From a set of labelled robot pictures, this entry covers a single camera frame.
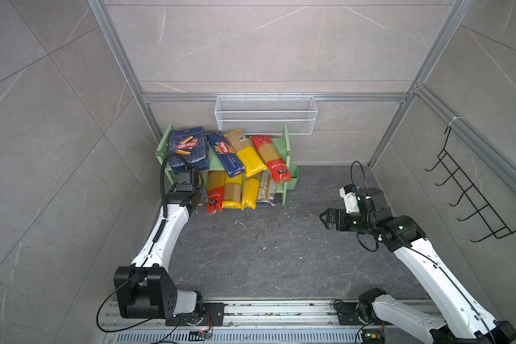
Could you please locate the red spaghetti package top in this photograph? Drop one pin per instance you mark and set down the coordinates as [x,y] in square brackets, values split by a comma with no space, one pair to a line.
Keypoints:
[273,160]

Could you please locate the blue Barilla pasta box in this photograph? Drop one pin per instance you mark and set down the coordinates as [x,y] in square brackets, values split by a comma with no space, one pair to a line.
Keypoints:
[192,145]

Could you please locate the red spaghetti package floor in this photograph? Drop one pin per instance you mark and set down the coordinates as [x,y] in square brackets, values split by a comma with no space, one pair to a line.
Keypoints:
[215,191]

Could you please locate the white wire mesh basket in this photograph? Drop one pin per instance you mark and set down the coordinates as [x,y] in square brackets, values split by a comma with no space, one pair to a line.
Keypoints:
[266,115]

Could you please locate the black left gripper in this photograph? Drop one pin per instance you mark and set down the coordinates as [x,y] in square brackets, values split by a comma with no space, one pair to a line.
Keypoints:
[203,195]

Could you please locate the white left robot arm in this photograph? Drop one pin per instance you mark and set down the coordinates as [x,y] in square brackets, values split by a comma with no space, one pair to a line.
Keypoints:
[144,289]

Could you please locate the black wire hook rack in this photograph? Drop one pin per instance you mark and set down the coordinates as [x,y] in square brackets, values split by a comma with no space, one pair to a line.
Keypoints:
[496,226]

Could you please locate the yellow brown spaghetti package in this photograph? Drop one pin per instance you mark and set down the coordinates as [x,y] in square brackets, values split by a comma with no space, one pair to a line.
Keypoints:
[250,159]

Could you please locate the blue Barilla spaghetti package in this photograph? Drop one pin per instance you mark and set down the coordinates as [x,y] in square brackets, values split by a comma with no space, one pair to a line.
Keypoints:
[226,154]

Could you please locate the yellow Pastatime spaghetti package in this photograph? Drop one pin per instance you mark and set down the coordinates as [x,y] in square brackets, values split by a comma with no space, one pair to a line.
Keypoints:
[232,192]

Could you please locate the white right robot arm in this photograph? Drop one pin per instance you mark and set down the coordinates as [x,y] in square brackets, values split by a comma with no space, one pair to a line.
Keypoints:
[461,320]

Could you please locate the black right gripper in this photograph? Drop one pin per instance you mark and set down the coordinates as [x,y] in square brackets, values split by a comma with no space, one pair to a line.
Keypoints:
[340,214]

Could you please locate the clear grey spaghetti package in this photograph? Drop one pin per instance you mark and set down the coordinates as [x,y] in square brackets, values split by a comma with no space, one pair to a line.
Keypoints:
[267,189]

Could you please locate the green plastic cup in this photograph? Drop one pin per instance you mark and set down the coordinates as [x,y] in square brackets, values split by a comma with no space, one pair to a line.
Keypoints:
[294,178]

